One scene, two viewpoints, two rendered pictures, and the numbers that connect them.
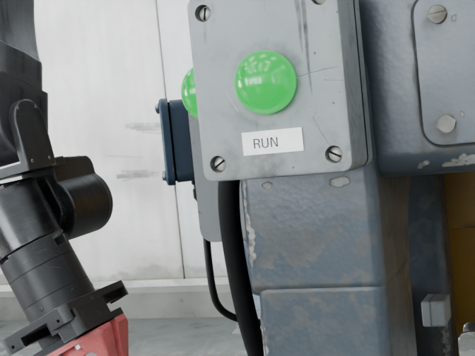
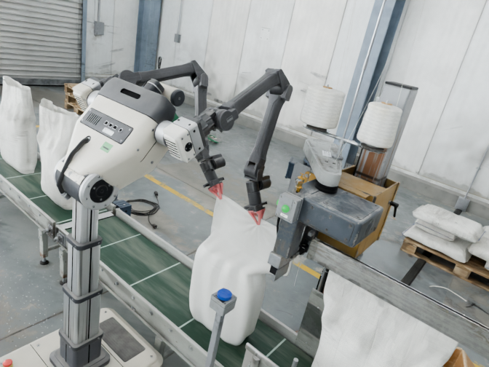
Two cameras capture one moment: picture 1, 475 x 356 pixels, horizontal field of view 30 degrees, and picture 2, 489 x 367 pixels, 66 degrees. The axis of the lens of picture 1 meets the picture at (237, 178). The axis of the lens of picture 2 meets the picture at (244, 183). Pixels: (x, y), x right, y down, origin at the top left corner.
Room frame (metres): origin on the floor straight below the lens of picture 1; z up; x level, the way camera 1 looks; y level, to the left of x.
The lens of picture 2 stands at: (-0.82, -0.14, 1.84)
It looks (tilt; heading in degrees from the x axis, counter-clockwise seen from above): 22 degrees down; 13
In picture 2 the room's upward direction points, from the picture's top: 12 degrees clockwise
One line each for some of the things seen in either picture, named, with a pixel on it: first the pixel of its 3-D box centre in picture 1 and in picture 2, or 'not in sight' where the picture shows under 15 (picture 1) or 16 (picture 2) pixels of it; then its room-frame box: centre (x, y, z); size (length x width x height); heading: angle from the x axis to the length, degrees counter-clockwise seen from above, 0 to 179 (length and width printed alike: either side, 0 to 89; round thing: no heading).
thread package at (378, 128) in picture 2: not in sight; (380, 124); (0.75, -0.26, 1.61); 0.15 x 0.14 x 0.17; 69
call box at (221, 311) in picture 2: not in sight; (223, 301); (0.40, 0.13, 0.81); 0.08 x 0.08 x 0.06; 69
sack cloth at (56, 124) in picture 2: not in sight; (59, 154); (1.35, 1.80, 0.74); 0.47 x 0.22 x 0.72; 67
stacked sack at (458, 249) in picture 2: not in sight; (438, 239); (3.23, -1.40, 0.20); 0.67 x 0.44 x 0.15; 69
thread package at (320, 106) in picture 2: not in sight; (321, 106); (0.84, -0.02, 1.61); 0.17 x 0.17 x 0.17
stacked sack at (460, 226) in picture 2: not in sight; (449, 221); (3.22, -1.42, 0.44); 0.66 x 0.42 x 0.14; 65
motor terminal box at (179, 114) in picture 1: (196, 150); (294, 171); (0.97, 0.04, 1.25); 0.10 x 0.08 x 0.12; 4
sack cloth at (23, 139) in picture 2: not in sight; (16, 124); (1.63, 2.49, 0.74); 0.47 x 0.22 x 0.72; 70
